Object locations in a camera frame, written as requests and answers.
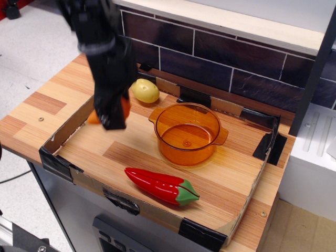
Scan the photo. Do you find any orange toy carrot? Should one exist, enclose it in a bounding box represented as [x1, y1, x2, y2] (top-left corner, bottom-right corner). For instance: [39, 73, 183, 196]
[87, 97, 131, 124]

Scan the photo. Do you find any white side cabinet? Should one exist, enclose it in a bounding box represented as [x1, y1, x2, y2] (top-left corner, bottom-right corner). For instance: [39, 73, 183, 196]
[279, 103, 335, 221]

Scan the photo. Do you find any black control panel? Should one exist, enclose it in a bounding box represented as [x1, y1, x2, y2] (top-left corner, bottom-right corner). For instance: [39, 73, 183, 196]
[92, 214, 153, 252]

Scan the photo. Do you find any red toy chili pepper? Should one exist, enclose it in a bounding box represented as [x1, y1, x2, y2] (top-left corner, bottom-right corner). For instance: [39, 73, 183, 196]
[124, 167, 200, 206]

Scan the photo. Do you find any dark right shelf post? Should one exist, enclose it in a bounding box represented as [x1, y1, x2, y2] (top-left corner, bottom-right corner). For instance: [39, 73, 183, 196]
[289, 8, 335, 137]

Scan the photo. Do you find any orange transparent plastic pot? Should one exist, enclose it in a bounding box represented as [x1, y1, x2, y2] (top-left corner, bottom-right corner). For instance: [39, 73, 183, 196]
[149, 102, 228, 166]

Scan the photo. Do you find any black machine part with screw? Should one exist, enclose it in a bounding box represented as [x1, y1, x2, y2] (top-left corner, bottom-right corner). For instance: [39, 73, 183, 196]
[1, 212, 58, 252]

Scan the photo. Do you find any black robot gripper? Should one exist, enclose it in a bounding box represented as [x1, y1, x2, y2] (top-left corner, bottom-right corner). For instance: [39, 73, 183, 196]
[78, 35, 138, 130]

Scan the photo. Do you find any cardboard fence with black tape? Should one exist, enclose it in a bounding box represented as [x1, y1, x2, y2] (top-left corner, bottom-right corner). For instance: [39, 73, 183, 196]
[38, 63, 293, 251]

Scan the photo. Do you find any yellow toy potato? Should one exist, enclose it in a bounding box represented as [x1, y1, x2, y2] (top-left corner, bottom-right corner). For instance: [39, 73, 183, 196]
[131, 79, 160, 103]

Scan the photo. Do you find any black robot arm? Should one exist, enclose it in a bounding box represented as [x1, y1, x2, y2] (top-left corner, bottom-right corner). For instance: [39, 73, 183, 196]
[57, 1, 138, 130]

